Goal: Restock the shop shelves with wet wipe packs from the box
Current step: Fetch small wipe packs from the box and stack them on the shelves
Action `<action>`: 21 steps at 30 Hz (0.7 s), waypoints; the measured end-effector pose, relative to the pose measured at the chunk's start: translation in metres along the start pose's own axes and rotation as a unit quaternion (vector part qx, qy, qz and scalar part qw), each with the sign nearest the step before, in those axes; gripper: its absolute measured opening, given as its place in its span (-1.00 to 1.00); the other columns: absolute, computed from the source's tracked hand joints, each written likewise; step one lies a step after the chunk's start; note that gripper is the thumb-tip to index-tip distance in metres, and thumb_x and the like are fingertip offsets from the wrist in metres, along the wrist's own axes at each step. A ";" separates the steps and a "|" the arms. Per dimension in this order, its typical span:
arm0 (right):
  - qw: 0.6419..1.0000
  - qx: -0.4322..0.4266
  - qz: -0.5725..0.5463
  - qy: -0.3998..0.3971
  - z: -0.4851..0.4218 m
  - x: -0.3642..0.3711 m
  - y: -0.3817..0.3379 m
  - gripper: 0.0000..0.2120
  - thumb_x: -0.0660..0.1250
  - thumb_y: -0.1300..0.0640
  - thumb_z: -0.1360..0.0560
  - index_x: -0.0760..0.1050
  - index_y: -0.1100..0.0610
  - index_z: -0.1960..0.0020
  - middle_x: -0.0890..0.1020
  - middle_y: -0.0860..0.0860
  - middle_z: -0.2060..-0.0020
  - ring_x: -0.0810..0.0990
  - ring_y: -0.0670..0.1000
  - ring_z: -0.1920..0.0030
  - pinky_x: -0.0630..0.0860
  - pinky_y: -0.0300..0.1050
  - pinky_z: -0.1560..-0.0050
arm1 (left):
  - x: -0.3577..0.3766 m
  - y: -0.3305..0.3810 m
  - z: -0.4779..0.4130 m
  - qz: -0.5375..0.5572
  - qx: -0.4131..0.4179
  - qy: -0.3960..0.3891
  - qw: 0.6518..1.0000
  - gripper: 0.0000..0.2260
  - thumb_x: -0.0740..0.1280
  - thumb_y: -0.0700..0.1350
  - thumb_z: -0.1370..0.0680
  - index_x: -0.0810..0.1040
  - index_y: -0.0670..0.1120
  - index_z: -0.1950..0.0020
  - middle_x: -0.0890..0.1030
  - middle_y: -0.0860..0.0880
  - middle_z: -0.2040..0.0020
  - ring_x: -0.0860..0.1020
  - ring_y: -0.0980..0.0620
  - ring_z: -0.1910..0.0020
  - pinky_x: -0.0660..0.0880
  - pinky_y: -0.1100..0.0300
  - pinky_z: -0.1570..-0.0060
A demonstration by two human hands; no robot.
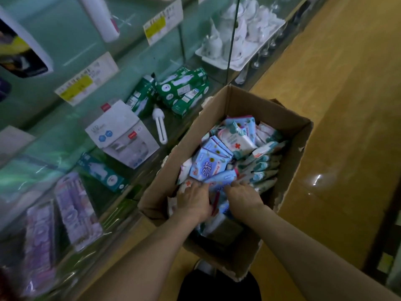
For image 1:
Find person's right hand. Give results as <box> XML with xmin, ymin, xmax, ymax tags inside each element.
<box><xmin>224</xmin><ymin>180</ymin><xmax>265</xmax><ymax>224</ymax></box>

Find person's left hand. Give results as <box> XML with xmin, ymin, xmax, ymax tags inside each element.
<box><xmin>177</xmin><ymin>180</ymin><xmax>214</xmax><ymax>224</ymax></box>

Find pile of packets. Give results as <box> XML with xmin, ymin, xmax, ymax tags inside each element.
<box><xmin>166</xmin><ymin>116</ymin><xmax>288</xmax><ymax>239</ymax></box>

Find brown cardboard box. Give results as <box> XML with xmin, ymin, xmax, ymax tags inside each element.
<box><xmin>138</xmin><ymin>84</ymin><xmax>314</xmax><ymax>283</ymax></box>

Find metal store shelving unit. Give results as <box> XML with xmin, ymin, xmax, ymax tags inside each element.
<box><xmin>363</xmin><ymin>179</ymin><xmax>401</xmax><ymax>295</ymax></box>

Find person's left forearm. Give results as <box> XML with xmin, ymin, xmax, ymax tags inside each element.
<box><xmin>78</xmin><ymin>210</ymin><xmax>204</xmax><ymax>301</ymax></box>

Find person's right forearm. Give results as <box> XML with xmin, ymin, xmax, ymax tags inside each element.
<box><xmin>244</xmin><ymin>207</ymin><xmax>401</xmax><ymax>301</ymax></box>

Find person's black white shoe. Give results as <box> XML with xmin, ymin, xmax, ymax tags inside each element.
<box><xmin>194</xmin><ymin>260</ymin><xmax>217</xmax><ymax>276</ymax></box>

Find person's black trousers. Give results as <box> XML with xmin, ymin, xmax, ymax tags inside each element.
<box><xmin>177</xmin><ymin>269</ymin><xmax>263</xmax><ymax>301</ymax></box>

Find slim green white box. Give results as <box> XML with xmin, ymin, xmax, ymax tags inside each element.
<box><xmin>78</xmin><ymin>152</ymin><xmax>129</xmax><ymax>193</ymax></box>

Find white printed box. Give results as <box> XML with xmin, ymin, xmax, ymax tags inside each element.
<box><xmin>86</xmin><ymin>100</ymin><xmax>160</xmax><ymax>170</ymax></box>

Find white tube lamp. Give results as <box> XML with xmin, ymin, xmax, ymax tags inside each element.
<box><xmin>152</xmin><ymin>107</ymin><xmax>169</xmax><ymax>146</ymax></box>

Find green bulb boxes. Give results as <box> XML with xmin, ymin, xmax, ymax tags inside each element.
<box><xmin>125</xmin><ymin>67</ymin><xmax>211</xmax><ymax>118</ymax></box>

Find clear wrapped purple items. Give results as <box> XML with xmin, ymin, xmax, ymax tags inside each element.
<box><xmin>22</xmin><ymin>171</ymin><xmax>104</xmax><ymax>295</ymax></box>

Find white ceramic tea set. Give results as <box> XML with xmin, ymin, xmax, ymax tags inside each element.
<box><xmin>195</xmin><ymin>0</ymin><xmax>287</xmax><ymax>71</ymax></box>

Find black cap white bottle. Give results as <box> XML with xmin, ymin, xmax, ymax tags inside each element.
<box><xmin>0</xmin><ymin>6</ymin><xmax>55</xmax><ymax>79</ymax></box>

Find cream brush white handle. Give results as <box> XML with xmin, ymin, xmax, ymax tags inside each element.
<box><xmin>77</xmin><ymin>0</ymin><xmax>121</xmax><ymax>43</ymax></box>

